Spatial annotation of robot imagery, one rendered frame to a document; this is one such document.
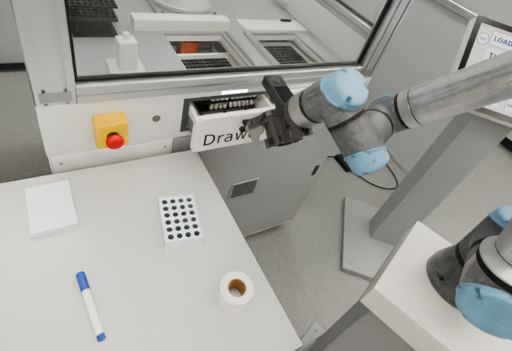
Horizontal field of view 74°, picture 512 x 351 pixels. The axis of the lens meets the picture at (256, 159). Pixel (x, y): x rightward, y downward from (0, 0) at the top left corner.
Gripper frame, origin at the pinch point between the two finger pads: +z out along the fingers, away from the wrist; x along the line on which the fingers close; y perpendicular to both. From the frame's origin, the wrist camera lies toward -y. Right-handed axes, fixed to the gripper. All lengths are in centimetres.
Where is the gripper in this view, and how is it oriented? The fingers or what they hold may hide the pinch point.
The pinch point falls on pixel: (254, 126)
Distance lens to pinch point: 89.1
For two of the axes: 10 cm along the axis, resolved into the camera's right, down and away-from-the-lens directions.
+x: 8.5, -1.8, 5.0
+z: -4.7, 1.8, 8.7
